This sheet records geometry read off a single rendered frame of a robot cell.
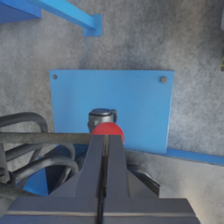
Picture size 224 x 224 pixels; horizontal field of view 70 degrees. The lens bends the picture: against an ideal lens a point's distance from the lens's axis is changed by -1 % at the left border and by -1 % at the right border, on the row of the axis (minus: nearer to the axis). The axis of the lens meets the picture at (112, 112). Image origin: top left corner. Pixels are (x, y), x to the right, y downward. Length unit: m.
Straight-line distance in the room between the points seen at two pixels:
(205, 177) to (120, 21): 1.06
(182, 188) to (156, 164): 0.21
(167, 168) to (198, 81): 0.55
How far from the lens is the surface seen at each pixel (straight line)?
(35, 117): 0.39
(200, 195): 1.19
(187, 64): 1.08
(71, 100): 1.18
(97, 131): 0.16
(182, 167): 1.09
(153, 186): 0.79
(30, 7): 1.43
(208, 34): 1.10
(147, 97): 0.98
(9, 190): 0.22
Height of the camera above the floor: 1.08
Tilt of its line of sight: 65 degrees down
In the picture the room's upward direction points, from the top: 125 degrees counter-clockwise
